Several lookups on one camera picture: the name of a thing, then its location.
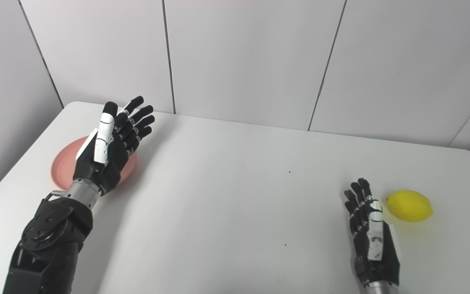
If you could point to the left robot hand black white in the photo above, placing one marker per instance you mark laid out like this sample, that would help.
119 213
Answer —
100 159

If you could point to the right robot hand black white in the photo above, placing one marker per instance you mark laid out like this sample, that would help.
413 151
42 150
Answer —
375 253

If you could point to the pink round plate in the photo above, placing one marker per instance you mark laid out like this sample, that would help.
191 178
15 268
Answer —
64 163

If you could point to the yellow lemon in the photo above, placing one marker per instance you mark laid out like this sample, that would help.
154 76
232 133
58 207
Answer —
409 205

